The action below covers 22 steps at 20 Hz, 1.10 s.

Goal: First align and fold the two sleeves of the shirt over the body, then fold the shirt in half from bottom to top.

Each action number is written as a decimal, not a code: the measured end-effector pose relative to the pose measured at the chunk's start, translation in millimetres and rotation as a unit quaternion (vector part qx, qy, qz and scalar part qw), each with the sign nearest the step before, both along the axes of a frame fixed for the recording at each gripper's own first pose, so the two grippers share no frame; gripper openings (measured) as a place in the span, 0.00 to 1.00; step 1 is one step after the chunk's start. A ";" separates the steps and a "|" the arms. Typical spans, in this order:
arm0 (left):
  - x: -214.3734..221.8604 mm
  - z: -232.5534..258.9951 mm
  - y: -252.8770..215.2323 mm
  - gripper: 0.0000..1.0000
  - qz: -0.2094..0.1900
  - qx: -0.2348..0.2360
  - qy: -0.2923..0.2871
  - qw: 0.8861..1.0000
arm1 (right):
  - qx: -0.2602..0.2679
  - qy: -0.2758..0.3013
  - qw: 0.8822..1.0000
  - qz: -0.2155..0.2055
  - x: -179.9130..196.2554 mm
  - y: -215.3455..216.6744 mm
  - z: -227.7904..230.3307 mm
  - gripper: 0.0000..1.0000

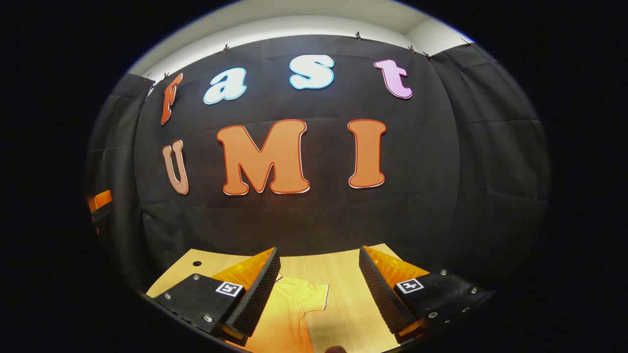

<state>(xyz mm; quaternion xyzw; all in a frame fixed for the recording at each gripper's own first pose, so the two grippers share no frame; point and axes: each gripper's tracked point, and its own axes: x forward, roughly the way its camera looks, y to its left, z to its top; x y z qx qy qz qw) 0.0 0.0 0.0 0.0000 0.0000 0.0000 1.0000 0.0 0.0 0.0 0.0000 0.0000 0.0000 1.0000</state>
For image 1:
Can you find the orange T-shirt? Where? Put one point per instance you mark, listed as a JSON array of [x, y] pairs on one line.
[[289, 314]]

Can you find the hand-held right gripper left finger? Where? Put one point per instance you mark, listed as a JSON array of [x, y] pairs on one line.
[[260, 299]]

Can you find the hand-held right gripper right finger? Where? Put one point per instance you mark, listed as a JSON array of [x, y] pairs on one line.
[[380, 299]]

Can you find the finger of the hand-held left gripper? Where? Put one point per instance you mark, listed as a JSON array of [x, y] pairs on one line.
[[100, 200]]

